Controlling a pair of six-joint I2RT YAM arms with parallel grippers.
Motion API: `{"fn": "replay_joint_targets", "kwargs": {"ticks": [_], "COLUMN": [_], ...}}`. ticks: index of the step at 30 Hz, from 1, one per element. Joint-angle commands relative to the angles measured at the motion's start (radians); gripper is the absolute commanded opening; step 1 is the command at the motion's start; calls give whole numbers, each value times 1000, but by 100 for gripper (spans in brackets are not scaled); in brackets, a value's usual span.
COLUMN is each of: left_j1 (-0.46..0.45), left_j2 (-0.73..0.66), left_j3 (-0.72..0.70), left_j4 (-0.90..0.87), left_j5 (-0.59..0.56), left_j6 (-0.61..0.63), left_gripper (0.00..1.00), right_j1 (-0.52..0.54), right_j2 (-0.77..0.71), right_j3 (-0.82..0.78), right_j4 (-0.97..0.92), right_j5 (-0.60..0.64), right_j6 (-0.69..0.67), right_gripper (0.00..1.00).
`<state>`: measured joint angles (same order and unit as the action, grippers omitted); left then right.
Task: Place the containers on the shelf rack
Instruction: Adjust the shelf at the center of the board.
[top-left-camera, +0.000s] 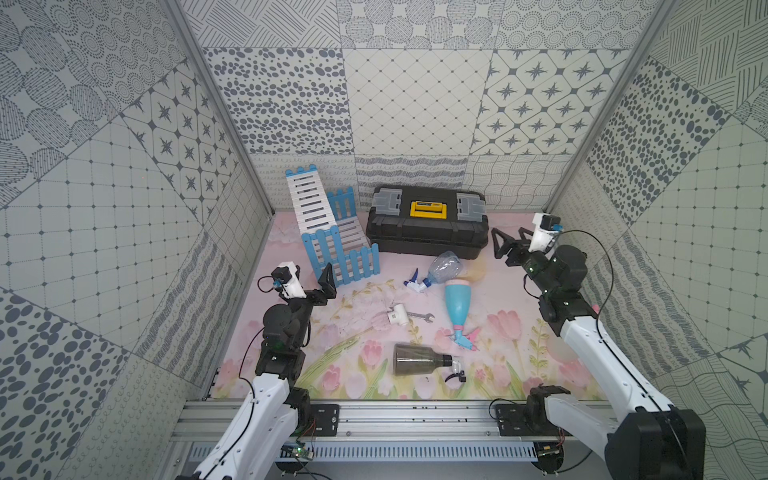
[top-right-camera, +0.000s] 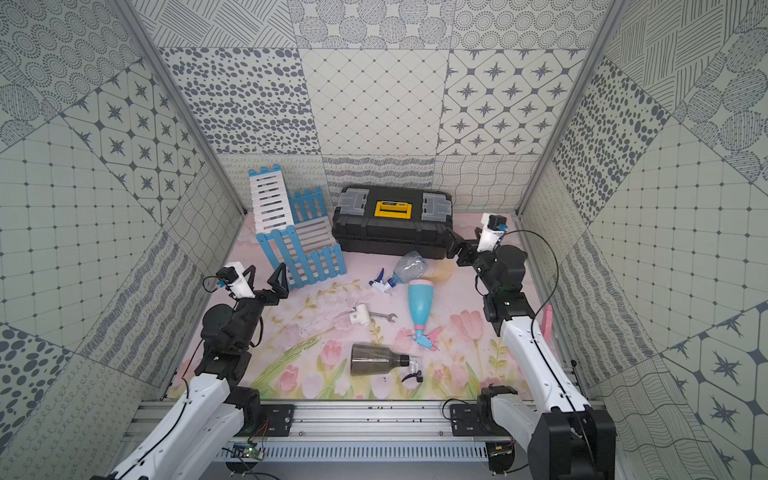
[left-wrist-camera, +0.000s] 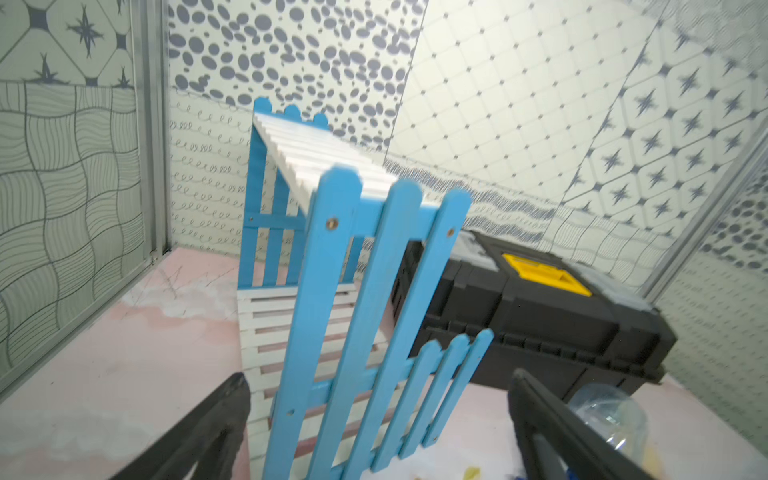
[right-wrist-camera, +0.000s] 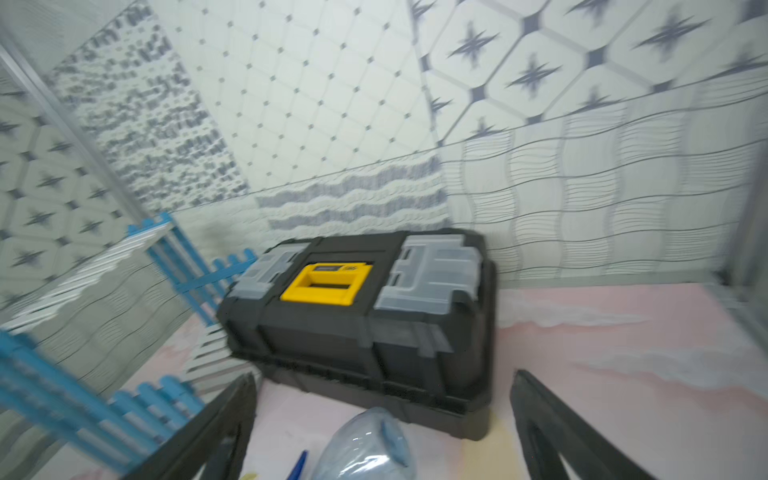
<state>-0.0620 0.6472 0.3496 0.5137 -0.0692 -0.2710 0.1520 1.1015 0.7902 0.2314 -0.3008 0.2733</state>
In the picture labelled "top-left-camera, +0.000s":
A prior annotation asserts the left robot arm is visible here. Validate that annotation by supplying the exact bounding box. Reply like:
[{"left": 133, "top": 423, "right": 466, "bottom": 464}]
[{"left": 188, "top": 262, "right": 337, "bottom": 479}]

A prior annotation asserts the white plastic pipe fitting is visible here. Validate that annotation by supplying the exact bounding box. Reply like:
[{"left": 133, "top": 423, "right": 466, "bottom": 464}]
[{"left": 387, "top": 304, "right": 410, "bottom": 326}]

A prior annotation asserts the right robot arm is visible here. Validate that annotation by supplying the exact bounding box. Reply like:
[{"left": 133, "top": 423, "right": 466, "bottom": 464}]
[{"left": 491, "top": 228, "right": 706, "bottom": 479}]

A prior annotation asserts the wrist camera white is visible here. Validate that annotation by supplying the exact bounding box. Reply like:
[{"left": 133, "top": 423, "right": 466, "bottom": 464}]
[
  {"left": 529, "top": 213, "right": 563, "bottom": 253},
  {"left": 271, "top": 261, "right": 306, "bottom": 301}
]

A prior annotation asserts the teal pink spray bottle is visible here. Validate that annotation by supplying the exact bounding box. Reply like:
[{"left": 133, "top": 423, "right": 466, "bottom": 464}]
[{"left": 445, "top": 279, "right": 480, "bottom": 351}]

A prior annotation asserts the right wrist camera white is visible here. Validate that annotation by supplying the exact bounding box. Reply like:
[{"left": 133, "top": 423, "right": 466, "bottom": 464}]
[{"left": 529, "top": 213, "right": 563, "bottom": 253}]

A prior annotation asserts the dark smoky spray bottle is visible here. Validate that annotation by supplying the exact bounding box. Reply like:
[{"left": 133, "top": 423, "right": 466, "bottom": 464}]
[{"left": 393, "top": 343, "right": 467, "bottom": 383}]

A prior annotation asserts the small circuit board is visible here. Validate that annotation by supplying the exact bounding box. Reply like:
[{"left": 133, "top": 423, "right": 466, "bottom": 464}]
[{"left": 281, "top": 443, "right": 315, "bottom": 462}]

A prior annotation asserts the black toolbox yellow handle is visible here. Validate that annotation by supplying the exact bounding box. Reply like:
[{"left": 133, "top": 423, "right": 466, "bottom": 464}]
[{"left": 365, "top": 185, "right": 489, "bottom": 260}]

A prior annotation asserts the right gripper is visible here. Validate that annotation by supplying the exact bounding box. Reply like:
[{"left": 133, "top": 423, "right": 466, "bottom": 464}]
[{"left": 489, "top": 227, "right": 555, "bottom": 294}]

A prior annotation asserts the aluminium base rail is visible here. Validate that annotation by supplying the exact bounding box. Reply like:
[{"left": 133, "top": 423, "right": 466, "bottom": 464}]
[{"left": 163, "top": 400, "right": 588, "bottom": 475}]

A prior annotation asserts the clear spray bottle blue nozzle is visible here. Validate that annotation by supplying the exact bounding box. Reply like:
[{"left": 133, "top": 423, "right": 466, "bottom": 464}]
[{"left": 403, "top": 251, "right": 464, "bottom": 293}]

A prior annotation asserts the silver wrench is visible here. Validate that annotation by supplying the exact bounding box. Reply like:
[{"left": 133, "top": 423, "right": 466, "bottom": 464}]
[{"left": 407, "top": 312, "right": 434, "bottom": 323}]

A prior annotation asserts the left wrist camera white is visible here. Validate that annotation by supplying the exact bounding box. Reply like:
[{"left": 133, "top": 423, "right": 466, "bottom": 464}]
[{"left": 271, "top": 261, "right": 306, "bottom": 301}]

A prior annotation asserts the blue white slatted shelf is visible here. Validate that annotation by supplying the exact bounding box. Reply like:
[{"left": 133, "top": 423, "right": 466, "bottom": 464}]
[{"left": 285, "top": 165, "right": 381, "bottom": 285}]

